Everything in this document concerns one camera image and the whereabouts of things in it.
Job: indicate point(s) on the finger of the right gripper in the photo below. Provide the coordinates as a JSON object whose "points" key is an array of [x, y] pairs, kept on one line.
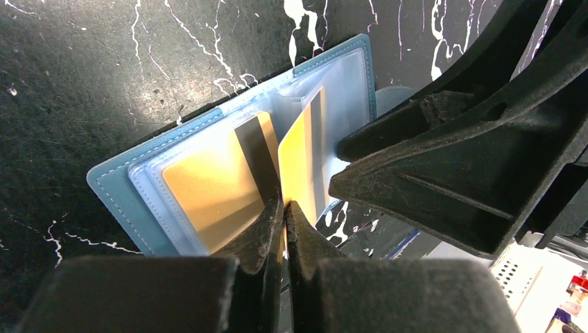
{"points": [[476, 180], [480, 72]]}

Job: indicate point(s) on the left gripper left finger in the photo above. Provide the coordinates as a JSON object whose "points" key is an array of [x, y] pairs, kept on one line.
{"points": [[237, 289]]}

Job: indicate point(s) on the orange card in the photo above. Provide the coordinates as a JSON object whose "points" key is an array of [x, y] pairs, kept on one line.
{"points": [[302, 156]]}

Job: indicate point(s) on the blue card holder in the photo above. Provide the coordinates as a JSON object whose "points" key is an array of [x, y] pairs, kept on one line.
{"points": [[131, 186]]}

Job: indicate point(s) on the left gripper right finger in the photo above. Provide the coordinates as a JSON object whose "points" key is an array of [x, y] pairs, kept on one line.
{"points": [[331, 292]]}

